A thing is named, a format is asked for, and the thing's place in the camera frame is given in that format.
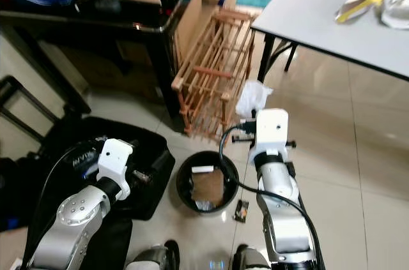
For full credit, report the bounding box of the black luggage pull handle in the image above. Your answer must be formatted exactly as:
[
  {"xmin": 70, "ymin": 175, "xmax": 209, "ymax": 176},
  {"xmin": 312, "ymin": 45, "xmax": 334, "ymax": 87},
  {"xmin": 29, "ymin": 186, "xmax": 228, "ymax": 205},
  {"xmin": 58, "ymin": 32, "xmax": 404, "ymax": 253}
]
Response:
[{"xmin": 0, "ymin": 75, "xmax": 61, "ymax": 144}]

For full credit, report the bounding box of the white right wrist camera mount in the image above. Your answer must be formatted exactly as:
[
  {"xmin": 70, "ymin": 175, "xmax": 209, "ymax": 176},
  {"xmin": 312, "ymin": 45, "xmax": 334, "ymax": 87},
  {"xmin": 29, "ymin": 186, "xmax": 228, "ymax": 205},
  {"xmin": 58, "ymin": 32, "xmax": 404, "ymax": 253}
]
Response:
[{"xmin": 249, "ymin": 108, "xmax": 290, "ymax": 166}]

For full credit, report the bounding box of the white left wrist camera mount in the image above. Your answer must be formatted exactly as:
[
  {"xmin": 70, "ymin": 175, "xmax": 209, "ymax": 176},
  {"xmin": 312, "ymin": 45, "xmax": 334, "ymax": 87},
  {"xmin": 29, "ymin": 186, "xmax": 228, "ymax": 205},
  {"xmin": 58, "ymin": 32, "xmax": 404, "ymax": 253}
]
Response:
[{"xmin": 96, "ymin": 139, "xmax": 134, "ymax": 201}]

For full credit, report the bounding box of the round black rubbish bin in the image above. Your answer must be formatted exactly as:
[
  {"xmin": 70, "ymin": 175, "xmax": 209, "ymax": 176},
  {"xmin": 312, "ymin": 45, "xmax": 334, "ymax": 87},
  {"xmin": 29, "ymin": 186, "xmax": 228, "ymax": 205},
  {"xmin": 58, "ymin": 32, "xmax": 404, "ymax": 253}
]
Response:
[{"xmin": 176, "ymin": 151, "xmax": 240, "ymax": 214}]

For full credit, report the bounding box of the brown cardboard trash piece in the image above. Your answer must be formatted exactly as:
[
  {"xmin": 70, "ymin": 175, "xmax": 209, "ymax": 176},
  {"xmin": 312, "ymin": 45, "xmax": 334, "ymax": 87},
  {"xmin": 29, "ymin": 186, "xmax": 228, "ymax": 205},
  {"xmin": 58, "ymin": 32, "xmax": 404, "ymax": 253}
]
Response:
[{"xmin": 191, "ymin": 169, "xmax": 225, "ymax": 206}]

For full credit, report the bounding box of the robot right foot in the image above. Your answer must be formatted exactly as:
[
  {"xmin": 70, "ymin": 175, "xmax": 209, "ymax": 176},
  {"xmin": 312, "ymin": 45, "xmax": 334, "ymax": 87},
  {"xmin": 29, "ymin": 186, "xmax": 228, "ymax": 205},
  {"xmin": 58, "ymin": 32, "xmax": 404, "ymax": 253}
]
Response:
[{"xmin": 233, "ymin": 244, "xmax": 273, "ymax": 270}]

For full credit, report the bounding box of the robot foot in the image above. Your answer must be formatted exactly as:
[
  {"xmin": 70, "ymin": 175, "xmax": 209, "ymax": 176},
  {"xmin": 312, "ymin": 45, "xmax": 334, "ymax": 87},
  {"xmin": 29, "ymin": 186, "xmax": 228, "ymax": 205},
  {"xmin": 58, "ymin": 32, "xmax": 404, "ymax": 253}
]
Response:
[
  {"xmin": 125, "ymin": 240, "xmax": 181, "ymax": 270},
  {"xmin": 233, "ymin": 244, "xmax": 273, "ymax": 270}
]

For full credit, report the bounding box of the dark glossy desk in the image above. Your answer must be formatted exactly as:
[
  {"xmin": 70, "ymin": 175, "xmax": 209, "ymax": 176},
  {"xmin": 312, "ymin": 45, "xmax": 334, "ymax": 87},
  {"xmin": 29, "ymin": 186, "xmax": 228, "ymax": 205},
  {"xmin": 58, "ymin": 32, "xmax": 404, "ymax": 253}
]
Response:
[{"xmin": 0, "ymin": 0, "xmax": 199, "ymax": 121}]

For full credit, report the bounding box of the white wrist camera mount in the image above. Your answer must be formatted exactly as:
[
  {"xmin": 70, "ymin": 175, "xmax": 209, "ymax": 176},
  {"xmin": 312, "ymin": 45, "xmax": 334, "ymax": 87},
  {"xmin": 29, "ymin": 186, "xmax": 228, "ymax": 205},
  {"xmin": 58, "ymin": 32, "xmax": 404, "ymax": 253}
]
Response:
[
  {"xmin": 249, "ymin": 108, "xmax": 290, "ymax": 166},
  {"xmin": 96, "ymin": 139, "xmax": 134, "ymax": 201}
]

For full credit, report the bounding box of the black soft suitcase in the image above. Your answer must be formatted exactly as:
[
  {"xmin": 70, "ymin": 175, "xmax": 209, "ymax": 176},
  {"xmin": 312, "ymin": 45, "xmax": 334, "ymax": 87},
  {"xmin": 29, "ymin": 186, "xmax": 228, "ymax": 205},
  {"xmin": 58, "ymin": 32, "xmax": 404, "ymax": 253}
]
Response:
[{"xmin": 26, "ymin": 116, "xmax": 177, "ymax": 270}]

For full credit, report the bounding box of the white plastic trash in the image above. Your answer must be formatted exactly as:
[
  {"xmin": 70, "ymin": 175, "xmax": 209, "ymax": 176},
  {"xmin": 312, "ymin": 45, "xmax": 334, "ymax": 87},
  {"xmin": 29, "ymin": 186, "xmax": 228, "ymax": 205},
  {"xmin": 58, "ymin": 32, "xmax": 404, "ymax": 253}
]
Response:
[{"xmin": 235, "ymin": 80, "xmax": 273, "ymax": 119}]

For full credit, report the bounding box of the grey table with black legs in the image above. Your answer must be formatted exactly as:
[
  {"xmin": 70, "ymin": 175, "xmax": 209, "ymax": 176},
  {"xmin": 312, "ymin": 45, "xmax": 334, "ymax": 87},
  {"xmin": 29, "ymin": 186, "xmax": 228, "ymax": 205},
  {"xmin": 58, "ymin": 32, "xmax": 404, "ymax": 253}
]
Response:
[{"xmin": 249, "ymin": 0, "xmax": 409, "ymax": 86}]

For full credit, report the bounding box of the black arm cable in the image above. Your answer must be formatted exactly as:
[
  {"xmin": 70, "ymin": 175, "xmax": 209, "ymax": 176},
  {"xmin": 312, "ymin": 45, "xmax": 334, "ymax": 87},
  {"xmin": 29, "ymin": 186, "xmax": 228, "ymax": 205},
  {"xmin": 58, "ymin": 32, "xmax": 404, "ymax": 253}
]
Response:
[
  {"xmin": 36, "ymin": 144, "xmax": 103, "ymax": 239},
  {"xmin": 218, "ymin": 121, "xmax": 328, "ymax": 270}
]

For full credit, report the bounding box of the flat brown cardboard sheet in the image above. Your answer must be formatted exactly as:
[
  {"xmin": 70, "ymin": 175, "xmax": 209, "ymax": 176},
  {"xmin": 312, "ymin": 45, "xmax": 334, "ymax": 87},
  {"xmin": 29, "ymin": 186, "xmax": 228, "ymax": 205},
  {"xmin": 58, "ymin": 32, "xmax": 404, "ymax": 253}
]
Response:
[{"xmin": 173, "ymin": 0, "xmax": 222, "ymax": 61}]

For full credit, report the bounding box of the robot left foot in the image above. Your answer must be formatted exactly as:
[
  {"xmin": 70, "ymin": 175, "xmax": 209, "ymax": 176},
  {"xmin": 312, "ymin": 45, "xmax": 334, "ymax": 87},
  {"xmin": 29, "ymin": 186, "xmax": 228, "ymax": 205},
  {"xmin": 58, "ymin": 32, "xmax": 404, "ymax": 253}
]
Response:
[{"xmin": 125, "ymin": 240, "xmax": 181, "ymax": 270}]

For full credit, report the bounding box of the small dark snack wrapper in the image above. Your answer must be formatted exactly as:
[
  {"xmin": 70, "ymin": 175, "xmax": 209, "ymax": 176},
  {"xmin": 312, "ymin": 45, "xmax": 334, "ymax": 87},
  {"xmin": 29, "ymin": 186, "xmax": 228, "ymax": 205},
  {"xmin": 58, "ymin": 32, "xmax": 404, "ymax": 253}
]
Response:
[{"xmin": 233, "ymin": 199, "xmax": 251, "ymax": 223}]

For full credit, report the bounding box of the brown wooden slat rack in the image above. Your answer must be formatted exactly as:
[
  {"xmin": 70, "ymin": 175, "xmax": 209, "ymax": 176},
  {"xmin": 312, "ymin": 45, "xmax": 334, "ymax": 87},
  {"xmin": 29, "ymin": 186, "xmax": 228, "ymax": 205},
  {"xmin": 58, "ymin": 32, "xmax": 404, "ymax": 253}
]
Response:
[{"xmin": 171, "ymin": 8, "xmax": 257, "ymax": 144}]

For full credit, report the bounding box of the clear plastic bag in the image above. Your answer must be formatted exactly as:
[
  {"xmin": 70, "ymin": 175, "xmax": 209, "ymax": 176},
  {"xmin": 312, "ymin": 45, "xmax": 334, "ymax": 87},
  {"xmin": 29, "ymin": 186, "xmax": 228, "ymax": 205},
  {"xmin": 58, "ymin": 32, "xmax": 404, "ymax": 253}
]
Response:
[{"xmin": 380, "ymin": 0, "xmax": 409, "ymax": 30}]

